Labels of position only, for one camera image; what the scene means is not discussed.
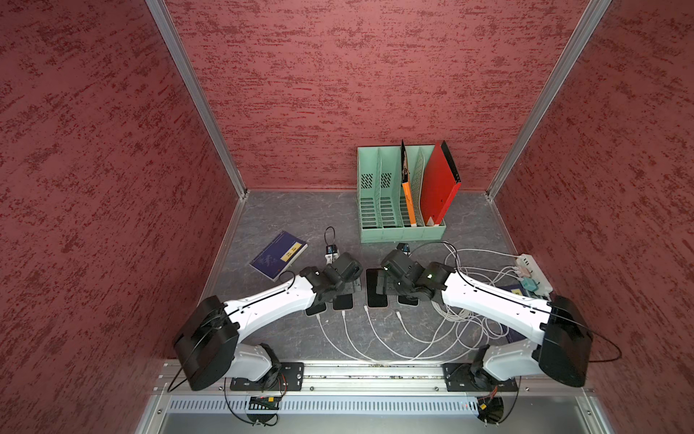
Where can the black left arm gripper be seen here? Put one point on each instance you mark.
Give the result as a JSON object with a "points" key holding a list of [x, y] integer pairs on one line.
{"points": [[356, 277]]}

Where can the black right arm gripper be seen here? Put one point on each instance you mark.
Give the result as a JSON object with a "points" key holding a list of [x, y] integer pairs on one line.
{"points": [[389, 287]]}

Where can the pink case phone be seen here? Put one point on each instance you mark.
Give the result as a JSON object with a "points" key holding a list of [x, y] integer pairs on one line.
{"points": [[343, 302]]}

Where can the white case phone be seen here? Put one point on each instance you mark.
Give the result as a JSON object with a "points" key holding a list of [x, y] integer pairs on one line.
{"points": [[376, 299]]}

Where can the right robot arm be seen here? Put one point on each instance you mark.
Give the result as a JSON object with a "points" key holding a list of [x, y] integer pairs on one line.
{"points": [[557, 343]]}

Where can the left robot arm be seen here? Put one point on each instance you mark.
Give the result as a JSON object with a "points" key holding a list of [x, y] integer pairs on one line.
{"points": [[210, 346]]}

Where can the dark phone far left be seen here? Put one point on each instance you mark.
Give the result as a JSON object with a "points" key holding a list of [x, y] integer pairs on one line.
{"points": [[315, 309]]}

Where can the rightmost black phone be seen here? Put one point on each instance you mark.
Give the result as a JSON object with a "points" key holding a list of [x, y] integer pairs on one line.
{"points": [[408, 301]]}

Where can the purple book yellow label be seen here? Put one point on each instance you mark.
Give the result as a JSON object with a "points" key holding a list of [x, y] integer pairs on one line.
{"points": [[279, 255]]}

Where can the green file organizer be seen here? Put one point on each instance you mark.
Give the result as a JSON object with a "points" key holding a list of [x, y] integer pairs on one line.
{"points": [[382, 204]]}

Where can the red folder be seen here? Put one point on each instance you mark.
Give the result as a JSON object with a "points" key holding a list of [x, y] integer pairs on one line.
{"points": [[440, 185]]}

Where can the orange folder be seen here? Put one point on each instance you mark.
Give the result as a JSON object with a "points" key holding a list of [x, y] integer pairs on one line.
{"points": [[405, 184]]}

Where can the white power strip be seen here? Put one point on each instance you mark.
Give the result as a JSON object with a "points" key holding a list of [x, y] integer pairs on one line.
{"points": [[532, 270]]}

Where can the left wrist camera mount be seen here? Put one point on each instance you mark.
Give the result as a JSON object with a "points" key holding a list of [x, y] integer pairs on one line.
{"points": [[332, 253]]}

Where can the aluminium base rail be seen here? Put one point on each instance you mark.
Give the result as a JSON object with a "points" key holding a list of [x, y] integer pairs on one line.
{"points": [[352, 378]]}

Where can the aluminium corner post left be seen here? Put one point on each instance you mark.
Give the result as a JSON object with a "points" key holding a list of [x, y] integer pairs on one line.
{"points": [[166, 27]]}

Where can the aluminium corner post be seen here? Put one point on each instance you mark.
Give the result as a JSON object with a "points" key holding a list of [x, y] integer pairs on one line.
{"points": [[587, 24], [166, 27]]}

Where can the aluminium corner post right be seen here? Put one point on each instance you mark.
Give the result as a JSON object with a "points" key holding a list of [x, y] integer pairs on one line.
{"points": [[587, 24]]}

